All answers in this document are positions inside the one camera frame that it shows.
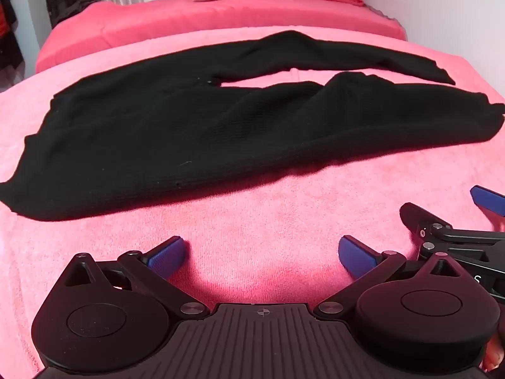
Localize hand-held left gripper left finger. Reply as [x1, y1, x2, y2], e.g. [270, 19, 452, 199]
[64, 236, 206, 319]

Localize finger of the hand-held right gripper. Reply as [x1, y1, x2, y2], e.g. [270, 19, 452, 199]
[470, 185, 505, 219]
[400, 202, 505, 247]

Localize black pants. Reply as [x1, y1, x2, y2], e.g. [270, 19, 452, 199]
[0, 29, 505, 222]

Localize pink fleece blanket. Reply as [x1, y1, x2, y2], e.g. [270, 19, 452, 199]
[0, 27, 505, 379]

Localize hanging clothes rack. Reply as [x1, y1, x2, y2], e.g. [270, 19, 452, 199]
[0, 0, 25, 77]

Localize pink covered bed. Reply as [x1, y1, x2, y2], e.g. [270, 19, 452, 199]
[35, 0, 408, 74]

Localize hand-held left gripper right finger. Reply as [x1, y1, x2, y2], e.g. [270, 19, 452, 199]
[315, 235, 463, 319]

